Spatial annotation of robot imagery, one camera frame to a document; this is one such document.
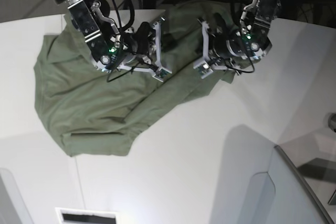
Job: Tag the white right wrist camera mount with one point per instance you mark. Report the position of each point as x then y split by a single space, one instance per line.
155 53

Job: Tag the white label with black bar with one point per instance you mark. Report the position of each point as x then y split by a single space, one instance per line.
68 215

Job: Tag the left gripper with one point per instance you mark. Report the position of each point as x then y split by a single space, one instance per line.
247 39

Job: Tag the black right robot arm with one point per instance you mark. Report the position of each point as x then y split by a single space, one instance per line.
113 45

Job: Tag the green t-shirt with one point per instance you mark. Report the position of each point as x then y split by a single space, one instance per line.
85 114

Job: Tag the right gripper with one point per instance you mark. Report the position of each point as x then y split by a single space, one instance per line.
110 47

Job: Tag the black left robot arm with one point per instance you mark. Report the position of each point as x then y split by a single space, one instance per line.
252 19

